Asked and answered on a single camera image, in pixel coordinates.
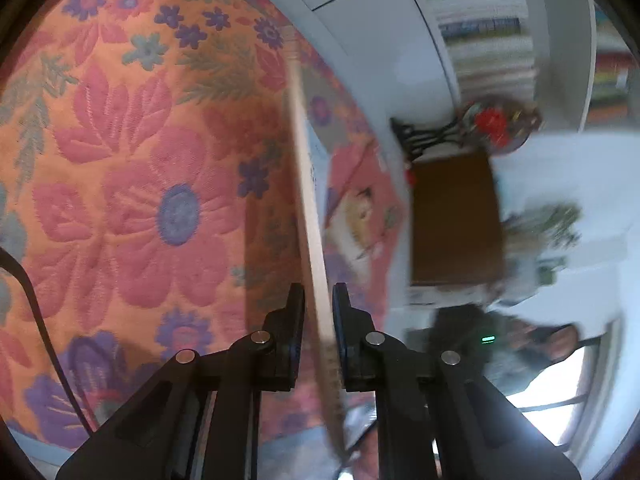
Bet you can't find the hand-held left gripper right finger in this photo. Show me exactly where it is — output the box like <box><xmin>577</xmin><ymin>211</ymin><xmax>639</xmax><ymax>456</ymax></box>
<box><xmin>332</xmin><ymin>282</ymin><xmax>583</xmax><ymax>480</ymax></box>

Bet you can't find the round embroidered fan ornament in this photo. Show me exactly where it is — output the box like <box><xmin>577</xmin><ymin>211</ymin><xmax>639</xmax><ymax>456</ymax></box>
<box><xmin>390</xmin><ymin>100</ymin><xmax>543</xmax><ymax>161</ymax></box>

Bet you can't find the white bookshelf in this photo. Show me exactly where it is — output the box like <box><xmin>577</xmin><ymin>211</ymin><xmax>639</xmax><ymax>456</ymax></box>
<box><xmin>240</xmin><ymin>0</ymin><xmax>640</xmax><ymax>131</ymax></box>

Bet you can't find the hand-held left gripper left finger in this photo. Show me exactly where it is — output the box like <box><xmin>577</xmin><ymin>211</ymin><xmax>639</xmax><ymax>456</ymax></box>
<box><xmin>55</xmin><ymin>282</ymin><xmax>307</xmax><ymax>480</ymax></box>

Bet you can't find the black cable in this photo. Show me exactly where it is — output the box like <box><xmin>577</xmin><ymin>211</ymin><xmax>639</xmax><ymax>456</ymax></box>
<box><xmin>0</xmin><ymin>249</ymin><xmax>96</xmax><ymax>433</ymax></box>

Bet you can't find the floral woven mat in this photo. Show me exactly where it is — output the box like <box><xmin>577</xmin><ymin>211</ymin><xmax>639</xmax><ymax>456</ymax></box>
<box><xmin>0</xmin><ymin>0</ymin><xmax>416</xmax><ymax>453</ymax></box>

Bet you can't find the row of shelf books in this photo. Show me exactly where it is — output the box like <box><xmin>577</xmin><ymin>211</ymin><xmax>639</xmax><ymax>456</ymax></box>
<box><xmin>417</xmin><ymin>0</ymin><xmax>640</xmax><ymax>123</ymax></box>

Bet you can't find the dark brown wooden cabinet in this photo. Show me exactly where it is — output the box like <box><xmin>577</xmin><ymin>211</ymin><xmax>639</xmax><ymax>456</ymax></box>
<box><xmin>410</xmin><ymin>152</ymin><xmax>506</xmax><ymax>286</ymax></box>

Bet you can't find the potted plant in tall vase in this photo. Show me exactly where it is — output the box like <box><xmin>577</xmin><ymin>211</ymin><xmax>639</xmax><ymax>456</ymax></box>
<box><xmin>505</xmin><ymin>202</ymin><xmax>583</xmax><ymax>261</ymax></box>

